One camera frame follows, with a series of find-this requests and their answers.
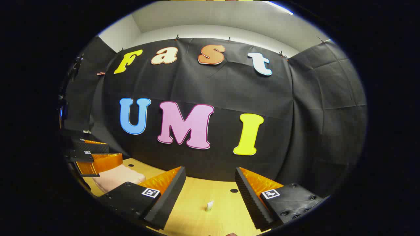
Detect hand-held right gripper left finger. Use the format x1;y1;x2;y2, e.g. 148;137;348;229
97;166;187;230

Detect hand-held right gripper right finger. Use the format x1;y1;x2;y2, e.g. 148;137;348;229
235;167;329;230

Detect pink suitcase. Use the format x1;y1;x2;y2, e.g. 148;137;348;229
92;164;147;194

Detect black backdrop cloth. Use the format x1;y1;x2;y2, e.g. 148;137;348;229
61;35;367;198

